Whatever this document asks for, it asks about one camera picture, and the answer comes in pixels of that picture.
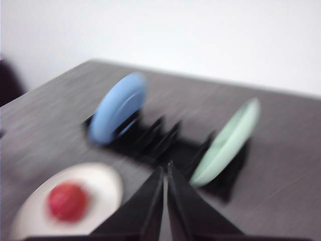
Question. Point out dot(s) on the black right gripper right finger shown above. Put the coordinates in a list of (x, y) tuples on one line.
[(193, 217)]

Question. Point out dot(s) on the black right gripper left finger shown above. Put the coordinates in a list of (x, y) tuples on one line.
[(140, 217)]

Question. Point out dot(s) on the white plate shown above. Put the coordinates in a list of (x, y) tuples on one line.
[(103, 189)]

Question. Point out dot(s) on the red pomegranate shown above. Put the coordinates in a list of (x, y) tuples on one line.
[(66, 202)]

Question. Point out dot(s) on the green plate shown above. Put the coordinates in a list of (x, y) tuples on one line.
[(226, 144)]

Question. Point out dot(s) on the blue plate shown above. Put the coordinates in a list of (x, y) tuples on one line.
[(117, 109)]

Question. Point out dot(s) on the black dish rack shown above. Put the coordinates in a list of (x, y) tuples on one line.
[(150, 142)]

